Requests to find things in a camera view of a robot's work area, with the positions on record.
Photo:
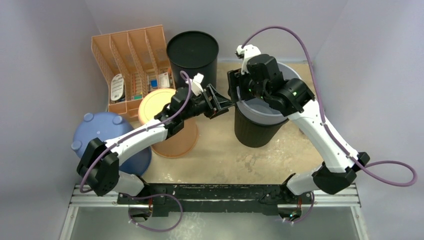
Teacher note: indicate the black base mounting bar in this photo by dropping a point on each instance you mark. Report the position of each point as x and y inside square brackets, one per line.
[266, 199]

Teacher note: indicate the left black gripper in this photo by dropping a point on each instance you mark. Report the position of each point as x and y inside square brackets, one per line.
[218, 105]

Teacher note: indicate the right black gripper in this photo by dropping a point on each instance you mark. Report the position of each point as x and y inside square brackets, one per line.
[235, 84]

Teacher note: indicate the dark navy cylindrical bin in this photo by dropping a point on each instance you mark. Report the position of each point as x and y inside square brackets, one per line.
[193, 52]

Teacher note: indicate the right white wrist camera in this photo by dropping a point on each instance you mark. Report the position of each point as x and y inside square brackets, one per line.
[246, 53]

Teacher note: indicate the white oval package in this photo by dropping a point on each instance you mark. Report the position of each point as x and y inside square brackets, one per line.
[117, 87]

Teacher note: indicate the large blue plastic bucket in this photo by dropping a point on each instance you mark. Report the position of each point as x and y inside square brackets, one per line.
[104, 126]

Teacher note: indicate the aluminium frame rail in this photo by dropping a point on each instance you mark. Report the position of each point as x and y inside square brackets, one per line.
[346, 198]

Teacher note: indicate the black ribbed bin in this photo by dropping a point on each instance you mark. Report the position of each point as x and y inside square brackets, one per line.
[252, 134]

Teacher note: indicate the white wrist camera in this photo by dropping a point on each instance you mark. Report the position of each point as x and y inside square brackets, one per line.
[246, 53]
[196, 84]

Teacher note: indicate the small boxes in organizer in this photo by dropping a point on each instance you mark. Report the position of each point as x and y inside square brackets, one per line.
[141, 86]

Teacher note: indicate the orange plastic bucket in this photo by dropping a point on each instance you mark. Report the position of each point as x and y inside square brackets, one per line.
[181, 143]

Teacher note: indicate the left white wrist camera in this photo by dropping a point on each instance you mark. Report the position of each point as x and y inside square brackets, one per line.
[196, 84]

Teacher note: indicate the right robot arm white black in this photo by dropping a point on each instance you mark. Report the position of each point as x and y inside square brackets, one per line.
[265, 100]

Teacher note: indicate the grey plastic bucket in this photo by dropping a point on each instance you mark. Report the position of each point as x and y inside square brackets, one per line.
[258, 111]

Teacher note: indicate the orange plastic file organizer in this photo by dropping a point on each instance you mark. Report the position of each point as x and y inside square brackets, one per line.
[128, 52]

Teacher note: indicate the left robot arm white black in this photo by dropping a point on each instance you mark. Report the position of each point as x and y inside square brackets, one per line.
[100, 163]

